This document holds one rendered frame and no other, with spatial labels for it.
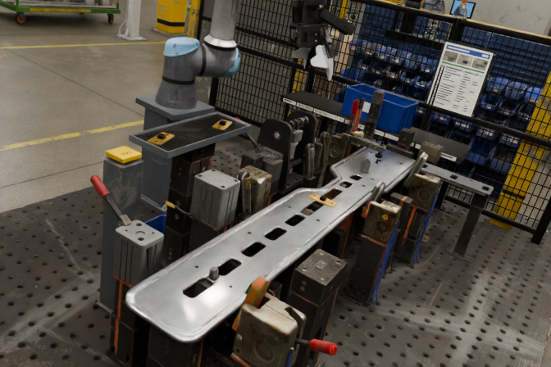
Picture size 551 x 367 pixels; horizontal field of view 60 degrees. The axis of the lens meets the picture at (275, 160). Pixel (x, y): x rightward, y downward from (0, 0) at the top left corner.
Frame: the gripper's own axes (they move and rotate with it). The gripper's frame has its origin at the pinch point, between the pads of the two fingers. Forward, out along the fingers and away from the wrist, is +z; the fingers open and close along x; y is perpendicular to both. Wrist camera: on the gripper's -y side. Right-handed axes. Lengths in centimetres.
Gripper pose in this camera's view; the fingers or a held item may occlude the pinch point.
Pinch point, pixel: (319, 74)
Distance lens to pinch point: 134.1
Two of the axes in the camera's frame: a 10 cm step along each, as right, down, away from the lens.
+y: -9.3, 1.7, -3.3
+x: 3.7, 3.6, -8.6
